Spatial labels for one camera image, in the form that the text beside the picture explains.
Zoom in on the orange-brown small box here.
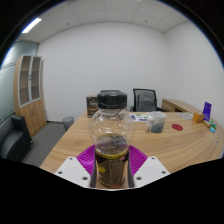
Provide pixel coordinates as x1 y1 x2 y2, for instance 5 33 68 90
192 112 205 124

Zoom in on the grey mesh armrest office chair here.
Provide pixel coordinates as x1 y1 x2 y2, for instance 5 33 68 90
129 88 166 113

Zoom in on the purple standing card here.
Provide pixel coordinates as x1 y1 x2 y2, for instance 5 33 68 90
202 101 213 123

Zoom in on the flat round red coaster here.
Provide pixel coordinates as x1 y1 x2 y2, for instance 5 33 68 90
171 123 184 132

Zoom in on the black leather sofa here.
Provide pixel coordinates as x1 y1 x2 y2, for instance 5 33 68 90
0 114 34 160

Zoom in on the white leaflet with green print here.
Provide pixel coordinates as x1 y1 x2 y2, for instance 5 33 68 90
129 112 152 122

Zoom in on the grey waste bin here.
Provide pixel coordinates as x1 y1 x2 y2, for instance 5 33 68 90
62 116 75 132

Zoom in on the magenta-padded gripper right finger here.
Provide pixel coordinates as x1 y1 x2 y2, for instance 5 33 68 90
127 144 170 188

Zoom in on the clear bottle with dark drink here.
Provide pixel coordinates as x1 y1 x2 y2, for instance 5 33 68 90
88 89 135 190

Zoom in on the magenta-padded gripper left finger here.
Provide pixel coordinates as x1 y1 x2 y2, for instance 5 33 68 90
54 144 98 188

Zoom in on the wooden glass-door shelf cabinet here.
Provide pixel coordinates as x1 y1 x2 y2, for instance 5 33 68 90
13 54 48 137

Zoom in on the wooden side desk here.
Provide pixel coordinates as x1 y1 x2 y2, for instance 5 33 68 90
161 98 203 114

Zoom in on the small dark brown box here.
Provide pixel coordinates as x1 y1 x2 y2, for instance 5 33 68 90
85 95 100 119

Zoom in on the white and grey mug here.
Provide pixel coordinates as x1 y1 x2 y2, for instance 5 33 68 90
146 111 167 134

